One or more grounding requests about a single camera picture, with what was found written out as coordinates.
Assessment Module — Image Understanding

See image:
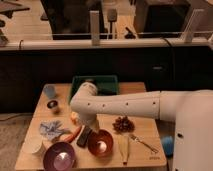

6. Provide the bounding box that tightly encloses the orange fruit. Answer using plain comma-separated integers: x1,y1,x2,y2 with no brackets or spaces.
70,112,79,123

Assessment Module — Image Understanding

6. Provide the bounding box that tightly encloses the orange carrot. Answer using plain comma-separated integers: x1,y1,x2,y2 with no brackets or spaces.
64,126,82,143

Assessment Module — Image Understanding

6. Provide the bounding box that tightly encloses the purple bowl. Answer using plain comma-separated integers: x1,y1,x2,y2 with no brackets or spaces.
43,142,76,171

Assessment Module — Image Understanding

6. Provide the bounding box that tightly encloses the blue crumpled cloth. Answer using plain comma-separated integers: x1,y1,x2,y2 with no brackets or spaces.
39,120,70,141

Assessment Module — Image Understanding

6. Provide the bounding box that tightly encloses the small metal cup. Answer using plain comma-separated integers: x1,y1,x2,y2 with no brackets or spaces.
47,100,60,114

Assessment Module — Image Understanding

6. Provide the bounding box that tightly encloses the green plastic tray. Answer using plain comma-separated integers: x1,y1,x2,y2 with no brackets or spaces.
69,75,119,99

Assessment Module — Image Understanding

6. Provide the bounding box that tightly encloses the white cup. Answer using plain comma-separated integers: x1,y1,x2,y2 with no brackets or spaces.
24,137,45,156

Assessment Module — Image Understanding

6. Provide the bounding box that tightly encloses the metal fork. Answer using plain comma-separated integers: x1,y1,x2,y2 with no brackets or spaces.
128,134,159,154

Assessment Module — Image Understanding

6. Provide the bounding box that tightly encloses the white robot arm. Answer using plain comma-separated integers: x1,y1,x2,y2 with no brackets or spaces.
70,82,213,171

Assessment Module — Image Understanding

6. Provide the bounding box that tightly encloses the blue object on floor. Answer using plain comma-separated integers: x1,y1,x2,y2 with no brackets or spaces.
161,136,174,156

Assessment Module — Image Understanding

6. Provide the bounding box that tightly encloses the red bowl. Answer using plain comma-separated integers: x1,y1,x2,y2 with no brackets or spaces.
87,129,114,157

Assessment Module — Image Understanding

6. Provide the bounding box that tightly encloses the white egg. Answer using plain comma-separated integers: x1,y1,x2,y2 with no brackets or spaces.
97,141,107,152

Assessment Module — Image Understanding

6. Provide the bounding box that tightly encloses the wooden board table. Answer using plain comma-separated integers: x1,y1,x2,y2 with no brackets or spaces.
25,84,167,171

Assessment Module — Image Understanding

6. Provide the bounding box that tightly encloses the wooden spatula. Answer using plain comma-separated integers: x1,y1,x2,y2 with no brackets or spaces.
118,135,129,165

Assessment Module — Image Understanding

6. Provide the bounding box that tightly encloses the bunch of dark grapes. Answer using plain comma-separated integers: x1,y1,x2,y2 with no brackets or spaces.
113,116,135,133

